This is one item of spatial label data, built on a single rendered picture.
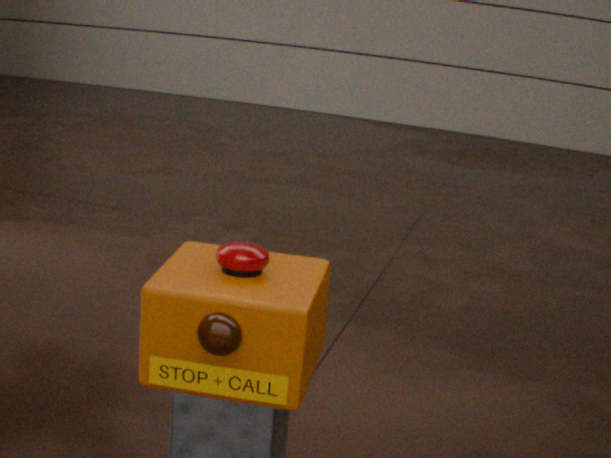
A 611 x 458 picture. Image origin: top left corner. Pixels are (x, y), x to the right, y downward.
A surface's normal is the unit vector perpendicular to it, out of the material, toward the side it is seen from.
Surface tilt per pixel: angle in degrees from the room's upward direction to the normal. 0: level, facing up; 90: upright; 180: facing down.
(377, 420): 0
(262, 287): 0
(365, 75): 90
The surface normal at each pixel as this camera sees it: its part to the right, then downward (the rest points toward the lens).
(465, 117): -0.27, 0.25
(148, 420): 0.09, -0.96
